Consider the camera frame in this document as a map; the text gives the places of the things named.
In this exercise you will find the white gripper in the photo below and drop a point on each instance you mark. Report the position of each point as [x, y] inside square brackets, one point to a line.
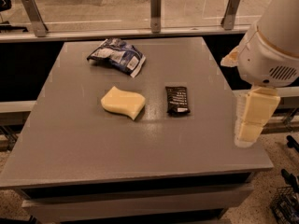
[264, 61]

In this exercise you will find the black snack bar wrapper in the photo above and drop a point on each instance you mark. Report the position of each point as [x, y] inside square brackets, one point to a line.
[177, 100]

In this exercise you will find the yellow wavy sponge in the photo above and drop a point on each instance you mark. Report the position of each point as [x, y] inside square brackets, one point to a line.
[126, 103]

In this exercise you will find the black wire basket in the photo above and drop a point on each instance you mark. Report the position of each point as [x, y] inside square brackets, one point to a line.
[285, 206]

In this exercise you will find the grey horizontal rail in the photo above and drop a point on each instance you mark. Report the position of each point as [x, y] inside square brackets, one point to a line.
[122, 33]

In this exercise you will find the grey table with drawers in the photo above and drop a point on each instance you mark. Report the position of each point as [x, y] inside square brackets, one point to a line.
[76, 161]

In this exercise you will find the middle metal bracket post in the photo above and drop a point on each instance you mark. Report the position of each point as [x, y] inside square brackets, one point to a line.
[155, 15]

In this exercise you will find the blue white crumpled bag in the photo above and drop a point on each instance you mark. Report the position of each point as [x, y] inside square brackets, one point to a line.
[120, 54]

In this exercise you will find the left metal bracket post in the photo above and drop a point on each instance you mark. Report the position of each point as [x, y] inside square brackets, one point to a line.
[39, 27]

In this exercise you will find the right metal bracket post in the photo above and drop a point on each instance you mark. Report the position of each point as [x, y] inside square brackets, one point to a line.
[228, 20]

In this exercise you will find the metal bracket post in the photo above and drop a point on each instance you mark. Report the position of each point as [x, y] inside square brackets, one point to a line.
[228, 20]
[39, 27]
[155, 15]

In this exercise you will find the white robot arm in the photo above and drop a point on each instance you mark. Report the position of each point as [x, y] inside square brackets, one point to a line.
[280, 26]

